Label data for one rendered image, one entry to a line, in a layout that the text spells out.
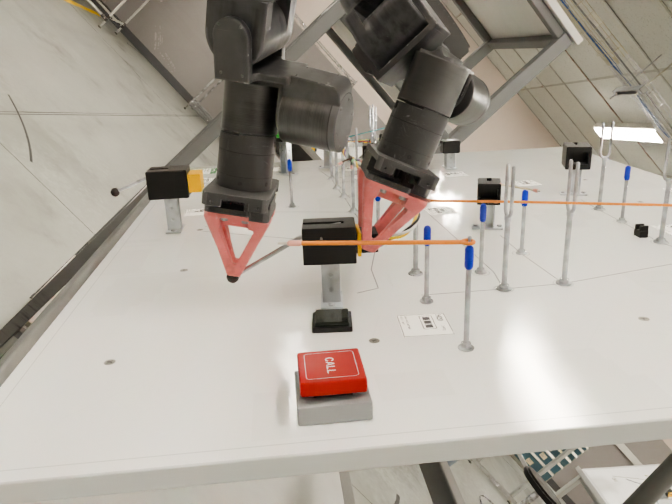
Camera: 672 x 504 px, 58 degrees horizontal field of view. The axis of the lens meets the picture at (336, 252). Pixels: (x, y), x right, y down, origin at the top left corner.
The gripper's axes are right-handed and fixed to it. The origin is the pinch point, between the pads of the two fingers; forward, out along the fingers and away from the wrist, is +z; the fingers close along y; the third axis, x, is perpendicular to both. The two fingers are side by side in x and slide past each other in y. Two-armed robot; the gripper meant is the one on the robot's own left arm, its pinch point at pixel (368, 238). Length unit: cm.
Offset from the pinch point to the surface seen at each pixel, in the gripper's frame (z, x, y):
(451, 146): -10, -25, 72
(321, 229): 0.3, 5.4, -2.0
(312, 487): 49, -13, 23
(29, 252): 92, 88, 174
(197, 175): 6.9, 22.0, 31.0
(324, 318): 7.7, 2.4, -6.5
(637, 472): 174, -335, 317
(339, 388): 6.1, 2.6, -22.7
